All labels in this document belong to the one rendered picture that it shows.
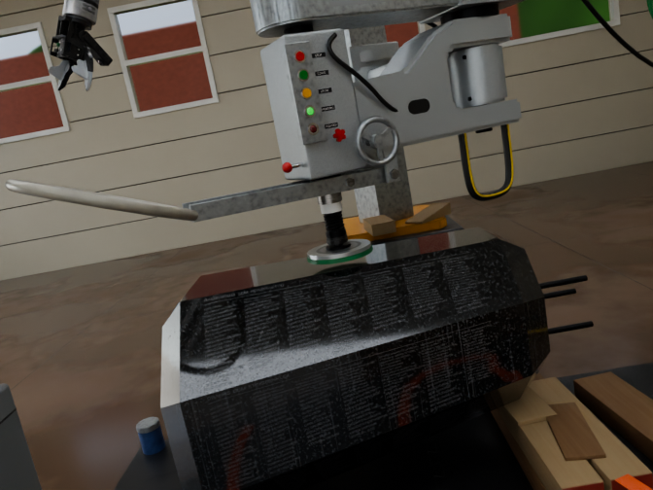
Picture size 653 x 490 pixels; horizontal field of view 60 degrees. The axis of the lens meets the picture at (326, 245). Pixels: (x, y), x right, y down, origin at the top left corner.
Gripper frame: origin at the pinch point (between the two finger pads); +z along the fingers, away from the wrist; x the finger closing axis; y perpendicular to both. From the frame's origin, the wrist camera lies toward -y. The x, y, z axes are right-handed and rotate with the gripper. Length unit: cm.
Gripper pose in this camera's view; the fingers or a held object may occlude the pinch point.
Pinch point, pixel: (74, 91)
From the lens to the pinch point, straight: 186.4
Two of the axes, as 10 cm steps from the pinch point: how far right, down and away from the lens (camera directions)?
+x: 8.1, 1.6, -5.6
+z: -1.7, 9.8, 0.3
